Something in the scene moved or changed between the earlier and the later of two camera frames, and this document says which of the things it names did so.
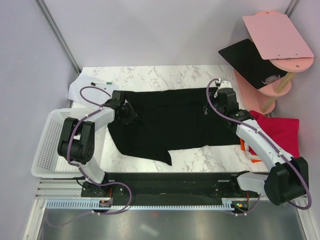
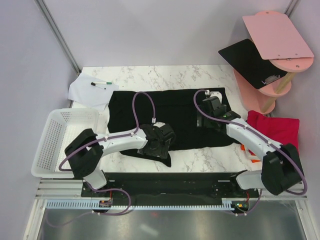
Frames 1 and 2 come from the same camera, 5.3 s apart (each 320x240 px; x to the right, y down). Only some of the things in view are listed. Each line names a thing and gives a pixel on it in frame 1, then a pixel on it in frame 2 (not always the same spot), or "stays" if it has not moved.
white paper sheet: x=86 y=88 stays
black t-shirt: x=169 y=120 stays
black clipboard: x=245 y=56 stays
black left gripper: x=133 y=116 → x=160 y=152
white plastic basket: x=47 y=163 stays
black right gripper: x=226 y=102 → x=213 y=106
